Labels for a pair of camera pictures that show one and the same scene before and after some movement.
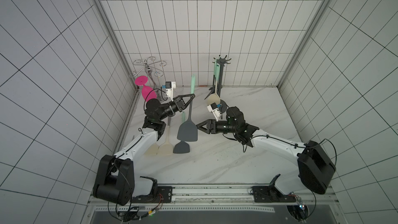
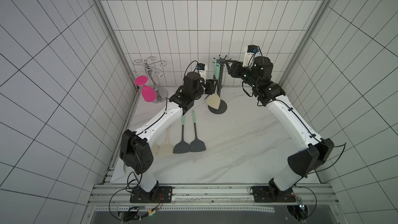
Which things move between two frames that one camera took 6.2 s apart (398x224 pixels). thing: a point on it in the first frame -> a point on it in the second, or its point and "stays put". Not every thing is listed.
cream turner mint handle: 214,98 stays put
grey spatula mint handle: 187,130 -> 197,145
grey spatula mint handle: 182,147 stays put
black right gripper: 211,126 -> 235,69
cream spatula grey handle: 166,148 stays put
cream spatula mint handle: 152,150 stays put
